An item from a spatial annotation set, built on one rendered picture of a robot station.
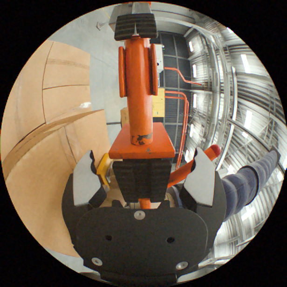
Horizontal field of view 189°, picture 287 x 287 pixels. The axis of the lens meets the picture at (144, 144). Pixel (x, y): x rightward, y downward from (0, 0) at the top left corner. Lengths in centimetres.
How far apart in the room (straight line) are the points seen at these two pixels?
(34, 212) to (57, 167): 9
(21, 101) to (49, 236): 52
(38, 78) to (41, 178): 57
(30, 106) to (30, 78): 17
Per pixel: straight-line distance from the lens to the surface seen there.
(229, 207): 36
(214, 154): 16
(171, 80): 1097
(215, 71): 600
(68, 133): 19
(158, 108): 748
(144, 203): 18
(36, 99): 61
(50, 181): 16
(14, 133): 54
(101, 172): 26
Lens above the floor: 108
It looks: 1 degrees down
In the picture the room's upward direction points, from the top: 88 degrees clockwise
